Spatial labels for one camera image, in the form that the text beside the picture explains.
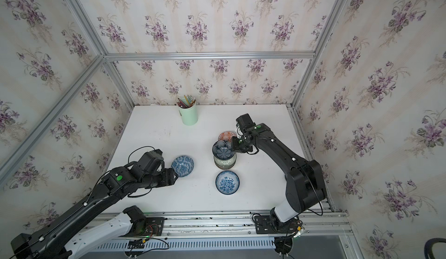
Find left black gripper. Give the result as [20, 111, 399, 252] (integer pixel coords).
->
[139, 169, 181, 191]

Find dark navy patterned bowl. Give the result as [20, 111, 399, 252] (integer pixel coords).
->
[212, 140, 235, 160]

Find green triangle pattern bowl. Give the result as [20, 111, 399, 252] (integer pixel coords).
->
[214, 155, 236, 166]

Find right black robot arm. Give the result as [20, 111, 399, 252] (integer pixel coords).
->
[231, 114, 327, 225]

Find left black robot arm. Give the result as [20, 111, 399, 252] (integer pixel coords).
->
[11, 149, 178, 259]

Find orange diamond pattern bowl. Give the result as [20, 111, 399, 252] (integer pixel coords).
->
[218, 131, 237, 142]

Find blue damask bowl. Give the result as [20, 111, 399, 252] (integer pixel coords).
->
[171, 155, 195, 178]

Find blue floral bowl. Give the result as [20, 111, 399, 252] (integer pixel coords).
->
[216, 170, 240, 195]

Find mint green utensil cup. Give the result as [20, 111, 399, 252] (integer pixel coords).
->
[179, 104, 198, 126]

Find colourful sticks in cup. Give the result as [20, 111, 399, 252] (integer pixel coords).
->
[177, 95, 196, 109]

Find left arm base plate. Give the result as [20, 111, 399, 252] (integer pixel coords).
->
[134, 217, 165, 237]

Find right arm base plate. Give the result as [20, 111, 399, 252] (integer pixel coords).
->
[251, 214, 303, 235]

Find aluminium front rail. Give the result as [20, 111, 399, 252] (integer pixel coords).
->
[74, 209, 353, 239]

